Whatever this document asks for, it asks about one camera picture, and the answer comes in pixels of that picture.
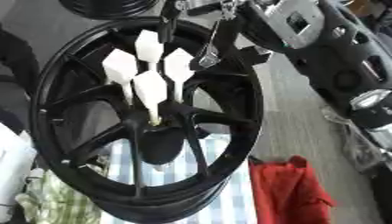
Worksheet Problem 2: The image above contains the white pin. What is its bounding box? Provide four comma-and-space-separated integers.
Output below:
131, 69, 171, 127
99, 48, 140, 106
162, 47, 198, 104
133, 29, 165, 73

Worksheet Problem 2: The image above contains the red fabric bag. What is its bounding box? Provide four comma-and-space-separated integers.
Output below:
246, 155, 337, 224

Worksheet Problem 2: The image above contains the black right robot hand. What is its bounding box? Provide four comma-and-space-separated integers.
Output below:
157, 0, 275, 73

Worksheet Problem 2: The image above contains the clear plastic bag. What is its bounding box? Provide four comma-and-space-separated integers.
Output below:
319, 105, 392, 173

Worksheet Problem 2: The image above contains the black round tyre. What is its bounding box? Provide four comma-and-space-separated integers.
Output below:
0, 24, 43, 97

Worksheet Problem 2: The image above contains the black spoked wheel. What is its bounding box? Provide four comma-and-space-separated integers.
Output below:
27, 16, 267, 224

